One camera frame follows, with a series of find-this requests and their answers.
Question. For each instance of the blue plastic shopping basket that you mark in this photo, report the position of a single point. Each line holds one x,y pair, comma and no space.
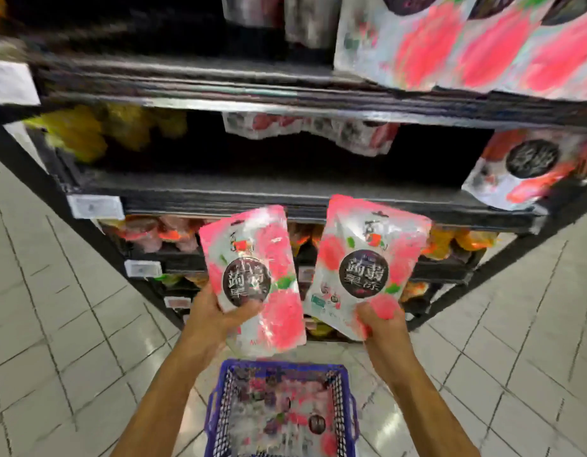
274,366

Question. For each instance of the black low shelf rack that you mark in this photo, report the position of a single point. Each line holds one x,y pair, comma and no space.
274,195

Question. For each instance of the peach pouches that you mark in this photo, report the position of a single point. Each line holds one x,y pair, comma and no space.
284,414

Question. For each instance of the person's left forearm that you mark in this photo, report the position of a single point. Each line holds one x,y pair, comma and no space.
155,414

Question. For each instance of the person's right hand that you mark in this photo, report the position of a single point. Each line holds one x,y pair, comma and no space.
391,347

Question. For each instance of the person's left hand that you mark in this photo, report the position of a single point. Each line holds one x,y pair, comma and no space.
207,328

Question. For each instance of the person's right forearm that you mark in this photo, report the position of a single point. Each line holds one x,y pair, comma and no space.
431,418

